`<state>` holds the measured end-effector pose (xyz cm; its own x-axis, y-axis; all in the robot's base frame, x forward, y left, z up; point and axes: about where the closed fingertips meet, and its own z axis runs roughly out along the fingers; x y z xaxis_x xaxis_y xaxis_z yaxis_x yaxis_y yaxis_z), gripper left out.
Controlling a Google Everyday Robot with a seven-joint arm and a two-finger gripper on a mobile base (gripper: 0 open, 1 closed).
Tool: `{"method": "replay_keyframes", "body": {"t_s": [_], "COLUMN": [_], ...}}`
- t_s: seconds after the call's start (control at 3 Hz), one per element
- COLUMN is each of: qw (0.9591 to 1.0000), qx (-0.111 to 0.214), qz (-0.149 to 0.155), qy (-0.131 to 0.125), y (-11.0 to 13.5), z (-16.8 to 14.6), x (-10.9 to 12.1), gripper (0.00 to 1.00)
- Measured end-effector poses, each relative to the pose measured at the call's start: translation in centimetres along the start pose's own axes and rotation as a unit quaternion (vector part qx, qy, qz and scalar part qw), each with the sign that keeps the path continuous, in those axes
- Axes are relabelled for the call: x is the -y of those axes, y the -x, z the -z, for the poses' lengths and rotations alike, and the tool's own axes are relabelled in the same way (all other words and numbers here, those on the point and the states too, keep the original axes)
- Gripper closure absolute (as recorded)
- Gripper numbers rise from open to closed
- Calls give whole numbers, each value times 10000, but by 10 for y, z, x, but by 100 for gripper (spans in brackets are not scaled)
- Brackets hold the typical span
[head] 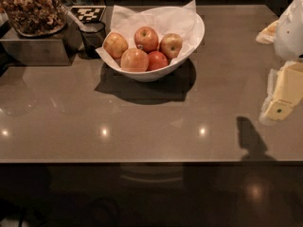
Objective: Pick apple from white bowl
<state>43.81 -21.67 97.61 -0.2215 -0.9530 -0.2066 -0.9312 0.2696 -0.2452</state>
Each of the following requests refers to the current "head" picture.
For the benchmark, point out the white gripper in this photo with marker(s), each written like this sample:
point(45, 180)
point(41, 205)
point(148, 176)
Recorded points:
point(290, 35)

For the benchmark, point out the yellow-red apple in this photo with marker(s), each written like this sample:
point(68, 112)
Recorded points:
point(115, 45)
point(170, 45)

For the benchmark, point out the white bowl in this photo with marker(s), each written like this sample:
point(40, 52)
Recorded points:
point(139, 76)

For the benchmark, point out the small red apple front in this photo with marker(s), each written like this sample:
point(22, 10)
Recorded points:
point(157, 60)

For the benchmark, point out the red apple top centre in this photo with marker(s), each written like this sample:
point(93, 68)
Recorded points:
point(146, 39)

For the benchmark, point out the large pink apple front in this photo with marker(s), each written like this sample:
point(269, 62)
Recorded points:
point(134, 60)

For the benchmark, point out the white paper liner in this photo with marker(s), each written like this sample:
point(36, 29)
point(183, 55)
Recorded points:
point(180, 20)

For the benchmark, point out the black mesh cup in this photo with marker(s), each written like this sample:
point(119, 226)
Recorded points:
point(93, 36)

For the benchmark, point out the black white fiducial marker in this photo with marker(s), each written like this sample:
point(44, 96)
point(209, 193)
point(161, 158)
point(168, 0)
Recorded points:
point(88, 13)

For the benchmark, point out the white utensil in cup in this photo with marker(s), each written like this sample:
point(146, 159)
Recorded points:
point(73, 17)

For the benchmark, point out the steel box stand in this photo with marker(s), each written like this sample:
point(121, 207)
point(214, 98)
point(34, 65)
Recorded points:
point(58, 49)

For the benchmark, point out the glass jar of granola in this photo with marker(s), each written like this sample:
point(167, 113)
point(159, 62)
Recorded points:
point(35, 18)

